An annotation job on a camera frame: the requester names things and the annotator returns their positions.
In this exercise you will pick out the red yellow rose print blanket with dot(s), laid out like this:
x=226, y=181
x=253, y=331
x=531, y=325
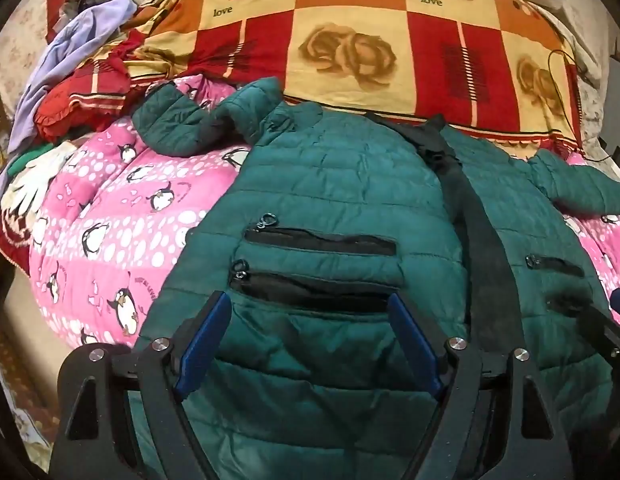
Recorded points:
x=340, y=45

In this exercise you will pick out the lavender cloth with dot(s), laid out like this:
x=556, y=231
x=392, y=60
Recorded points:
x=75, y=35

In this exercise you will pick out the green puffer jacket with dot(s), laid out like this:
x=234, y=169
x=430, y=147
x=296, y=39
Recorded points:
x=340, y=185

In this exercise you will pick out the white glove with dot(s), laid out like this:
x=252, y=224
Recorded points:
x=40, y=175

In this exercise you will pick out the pink penguin print blanket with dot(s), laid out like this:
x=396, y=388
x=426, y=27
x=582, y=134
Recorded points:
x=115, y=210

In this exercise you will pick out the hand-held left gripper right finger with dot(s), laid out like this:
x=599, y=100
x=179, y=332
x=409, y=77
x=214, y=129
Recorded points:
x=414, y=340

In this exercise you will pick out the small green cloth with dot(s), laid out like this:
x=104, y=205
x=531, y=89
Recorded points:
x=24, y=162

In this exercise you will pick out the dark red patterned cloth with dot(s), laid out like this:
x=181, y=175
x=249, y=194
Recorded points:
x=12, y=240

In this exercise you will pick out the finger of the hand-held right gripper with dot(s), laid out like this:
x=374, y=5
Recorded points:
x=602, y=327

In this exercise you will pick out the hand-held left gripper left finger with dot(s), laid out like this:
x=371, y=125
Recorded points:
x=205, y=340

